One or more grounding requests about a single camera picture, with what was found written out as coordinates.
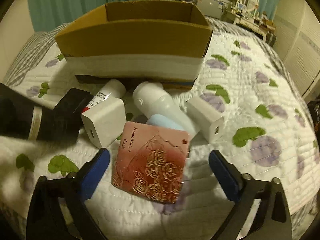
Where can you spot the brown cardboard box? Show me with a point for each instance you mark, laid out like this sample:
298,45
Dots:
136,41

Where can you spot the grey mini fridge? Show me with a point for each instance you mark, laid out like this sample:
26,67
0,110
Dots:
211,8

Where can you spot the white dressing table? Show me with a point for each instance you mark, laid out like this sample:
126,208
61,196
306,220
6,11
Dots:
249,25

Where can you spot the white oval vanity mirror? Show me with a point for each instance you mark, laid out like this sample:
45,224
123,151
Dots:
247,5

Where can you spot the grey checkered bed sheet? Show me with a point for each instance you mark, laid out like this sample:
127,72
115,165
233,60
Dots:
30,55

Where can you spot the floral quilted white bedspread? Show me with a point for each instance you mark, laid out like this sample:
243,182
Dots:
268,132

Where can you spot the white charger cube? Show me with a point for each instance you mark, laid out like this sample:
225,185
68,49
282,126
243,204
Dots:
207,117
104,122

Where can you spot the white louvered wardrobe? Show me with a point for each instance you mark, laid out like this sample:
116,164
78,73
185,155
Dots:
297,43

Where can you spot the light blue round object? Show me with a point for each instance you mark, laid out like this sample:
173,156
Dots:
163,121

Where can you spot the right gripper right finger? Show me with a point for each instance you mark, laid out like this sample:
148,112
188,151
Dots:
272,220

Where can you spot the black power adapter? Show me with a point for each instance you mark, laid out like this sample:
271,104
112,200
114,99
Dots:
67,113

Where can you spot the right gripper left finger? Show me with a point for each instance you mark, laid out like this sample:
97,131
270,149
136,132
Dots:
45,219

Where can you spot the white bottle red cap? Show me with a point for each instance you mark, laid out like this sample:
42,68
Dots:
113,88

